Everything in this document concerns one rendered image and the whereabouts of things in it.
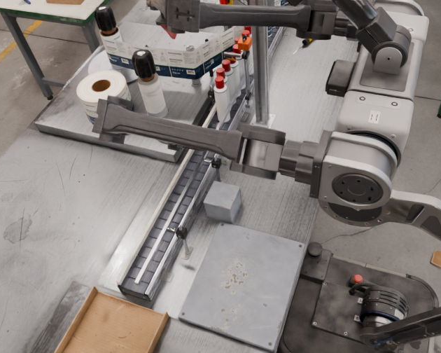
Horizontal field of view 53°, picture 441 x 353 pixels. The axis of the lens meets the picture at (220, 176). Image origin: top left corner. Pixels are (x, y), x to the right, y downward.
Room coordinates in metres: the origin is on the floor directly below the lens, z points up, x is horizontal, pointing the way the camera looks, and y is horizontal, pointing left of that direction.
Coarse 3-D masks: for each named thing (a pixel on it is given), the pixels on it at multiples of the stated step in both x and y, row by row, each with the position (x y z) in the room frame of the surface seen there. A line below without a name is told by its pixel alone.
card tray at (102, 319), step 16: (96, 304) 0.63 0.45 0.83; (112, 304) 0.62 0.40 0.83; (128, 304) 0.61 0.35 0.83; (80, 320) 0.58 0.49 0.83; (96, 320) 0.58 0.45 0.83; (112, 320) 0.57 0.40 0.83; (128, 320) 0.56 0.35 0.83; (144, 320) 0.55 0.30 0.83; (160, 320) 0.54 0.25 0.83; (64, 336) 0.53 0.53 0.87; (80, 336) 0.53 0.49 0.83; (96, 336) 0.53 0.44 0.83; (112, 336) 0.52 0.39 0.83; (128, 336) 0.51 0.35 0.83; (144, 336) 0.50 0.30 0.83; (64, 352) 0.49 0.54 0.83; (80, 352) 0.48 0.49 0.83; (96, 352) 0.48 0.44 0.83; (112, 352) 0.47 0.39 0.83; (128, 352) 0.46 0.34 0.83; (144, 352) 0.46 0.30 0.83
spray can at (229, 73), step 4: (224, 60) 1.43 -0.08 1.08; (228, 60) 1.43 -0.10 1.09; (224, 64) 1.41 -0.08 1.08; (228, 64) 1.41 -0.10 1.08; (224, 68) 1.41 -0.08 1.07; (228, 68) 1.41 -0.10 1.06; (228, 72) 1.40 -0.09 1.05; (232, 72) 1.41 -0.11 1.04; (228, 76) 1.40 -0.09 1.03; (232, 76) 1.41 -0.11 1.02; (228, 80) 1.40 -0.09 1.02; (232, 80) 1.40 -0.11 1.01; (228, 84) 1.40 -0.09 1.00; (232, 84) 1.40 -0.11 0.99; (232, 88) 1.40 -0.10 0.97; (232, 92) 1.40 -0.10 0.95; (232, 96) 1.40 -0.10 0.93
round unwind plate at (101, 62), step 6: (102, 54) 1.90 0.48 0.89; (96, 60) 1.85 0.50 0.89; (102, 60) 1.85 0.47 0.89; (108, 60) 1.84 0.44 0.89; (90, 66) 1.82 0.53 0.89; (96, 66) 1.81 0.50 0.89; (102, 66) 1.80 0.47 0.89; (108, 66) 1.79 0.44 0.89; (90, 72) 1.77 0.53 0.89; (120, 72) 1.73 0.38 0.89; (126, 72) 1.72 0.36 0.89; (132, 72) 1.72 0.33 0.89; (126, 78) 1.68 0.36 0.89; (132, 78) 1.67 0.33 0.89
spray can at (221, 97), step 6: (216, 78) 1.33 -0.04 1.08; (222, 78) 1.32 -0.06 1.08; (216, 84) 1.32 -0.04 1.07; (222, 84) 1.31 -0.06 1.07; (216, 90) 1.31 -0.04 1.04; (222, 90) 1.31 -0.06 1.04; (216, 96) 1.31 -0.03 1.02; (222, 96) 1.30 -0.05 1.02; (216, 102) 1.31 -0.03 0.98; (222, 102) 1.30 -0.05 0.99; (228, 102) 1.32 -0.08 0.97; (216, 108) 1.32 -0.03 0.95; (222, 108) 1.30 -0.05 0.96; (222, 114) 1.30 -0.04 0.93; (228, 114) 1.31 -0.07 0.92; (228, 120) 1.31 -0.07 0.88
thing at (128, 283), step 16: (272, 32) 1.88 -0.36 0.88; (240, 96) 1.45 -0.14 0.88; (224, 128) 1.27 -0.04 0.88; (192, 160) 1.13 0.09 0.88; (176, 192) 0.99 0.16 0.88; (192, 192) 0.98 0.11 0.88; (160, 224) 0.86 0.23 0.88; (176, 224) 0.85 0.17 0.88; (144, 256) 0.75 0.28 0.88; (160, 256) 0.74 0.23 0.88; (128, 272) 0.70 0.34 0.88; (128, 288) 0.64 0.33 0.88; (144, 288) 0.64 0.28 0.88
